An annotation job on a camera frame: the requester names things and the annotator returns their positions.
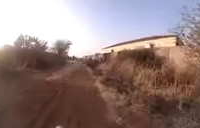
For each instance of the red-brown dirt track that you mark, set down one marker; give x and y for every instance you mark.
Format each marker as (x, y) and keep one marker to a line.
(71, 100)

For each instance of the beige building with dark roof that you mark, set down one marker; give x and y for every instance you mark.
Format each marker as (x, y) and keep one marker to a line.
(144, 43)

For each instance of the dry grass and weeds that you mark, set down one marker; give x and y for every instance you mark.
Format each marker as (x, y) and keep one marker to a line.
(154, 83)

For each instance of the group of green trees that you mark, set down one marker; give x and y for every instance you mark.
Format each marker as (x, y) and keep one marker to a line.
(38, 46)

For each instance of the robot's own part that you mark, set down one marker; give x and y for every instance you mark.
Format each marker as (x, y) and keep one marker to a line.
(59, 126)

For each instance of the bare bush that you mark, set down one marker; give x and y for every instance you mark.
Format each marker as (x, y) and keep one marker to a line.
(198, 30)

